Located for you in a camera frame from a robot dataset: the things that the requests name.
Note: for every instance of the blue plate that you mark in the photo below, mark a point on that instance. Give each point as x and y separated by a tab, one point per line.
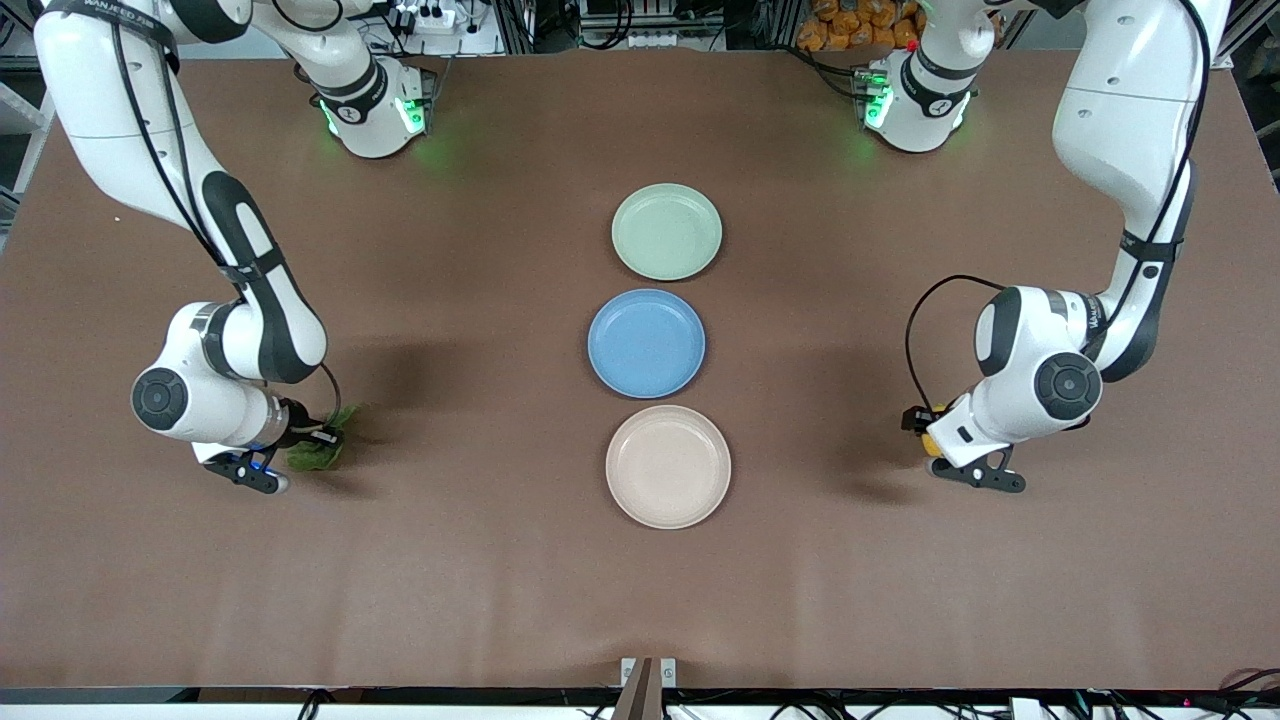
646	344

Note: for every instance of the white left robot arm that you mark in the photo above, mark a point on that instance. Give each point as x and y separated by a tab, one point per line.
1130	120

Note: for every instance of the light green plate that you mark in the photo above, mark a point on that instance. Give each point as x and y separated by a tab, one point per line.
667	232

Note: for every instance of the beige plate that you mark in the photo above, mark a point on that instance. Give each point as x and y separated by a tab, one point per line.
668	467

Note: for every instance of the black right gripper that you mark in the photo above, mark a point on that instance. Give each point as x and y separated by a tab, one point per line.
298	417

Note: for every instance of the green lettuce leaf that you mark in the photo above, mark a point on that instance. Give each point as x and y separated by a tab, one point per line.
315	458

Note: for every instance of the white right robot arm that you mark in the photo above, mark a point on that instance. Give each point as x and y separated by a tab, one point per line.
250	310

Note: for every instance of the yellow lemon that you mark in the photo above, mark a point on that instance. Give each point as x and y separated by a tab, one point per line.
931	443

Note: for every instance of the bag of orange items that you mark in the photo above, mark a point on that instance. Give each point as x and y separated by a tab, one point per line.
860	25

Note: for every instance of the white power strip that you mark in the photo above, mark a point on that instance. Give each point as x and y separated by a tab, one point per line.
430	17

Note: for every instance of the aluminium frame profile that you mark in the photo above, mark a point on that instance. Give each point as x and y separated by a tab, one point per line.
1245	30
15	35

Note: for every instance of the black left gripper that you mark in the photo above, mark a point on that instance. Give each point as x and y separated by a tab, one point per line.
913	419

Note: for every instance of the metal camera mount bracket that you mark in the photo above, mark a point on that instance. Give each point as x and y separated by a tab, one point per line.
647	690

